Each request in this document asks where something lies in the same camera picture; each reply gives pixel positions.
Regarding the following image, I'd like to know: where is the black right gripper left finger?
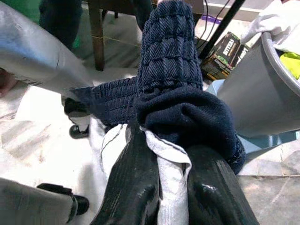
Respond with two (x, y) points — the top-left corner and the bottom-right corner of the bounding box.
(90, 124), (163, 225)

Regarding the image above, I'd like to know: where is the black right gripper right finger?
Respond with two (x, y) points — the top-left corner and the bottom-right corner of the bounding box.
(186, 144), (260, 225)

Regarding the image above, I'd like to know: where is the brown wooden furniture leg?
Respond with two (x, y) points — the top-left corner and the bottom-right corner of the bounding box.
(88, 0), (105, 72)

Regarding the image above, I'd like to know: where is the yellow green cloth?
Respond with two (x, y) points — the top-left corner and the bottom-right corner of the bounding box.
(278, 52), (300, 80)

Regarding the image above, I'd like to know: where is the purple flat object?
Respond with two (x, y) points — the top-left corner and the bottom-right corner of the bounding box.
(201, 14), (222, 25)

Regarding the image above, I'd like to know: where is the grey plastic laundry basket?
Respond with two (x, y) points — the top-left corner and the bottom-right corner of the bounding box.
(217, 30), (300, 138)

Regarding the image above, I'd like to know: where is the black floor cable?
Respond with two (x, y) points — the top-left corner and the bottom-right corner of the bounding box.
(203, 0), (233, 40)

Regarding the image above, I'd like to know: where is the black printed cardboard box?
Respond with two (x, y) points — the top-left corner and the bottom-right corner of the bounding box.
(201, 31), (250, 80)

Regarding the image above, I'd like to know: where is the black metal pole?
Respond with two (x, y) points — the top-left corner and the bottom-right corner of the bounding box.
(199, 0), (246, 59)

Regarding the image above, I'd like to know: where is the navy elastic waist garment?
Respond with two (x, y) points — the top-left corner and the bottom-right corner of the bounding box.
(67, 0), (247, 225)

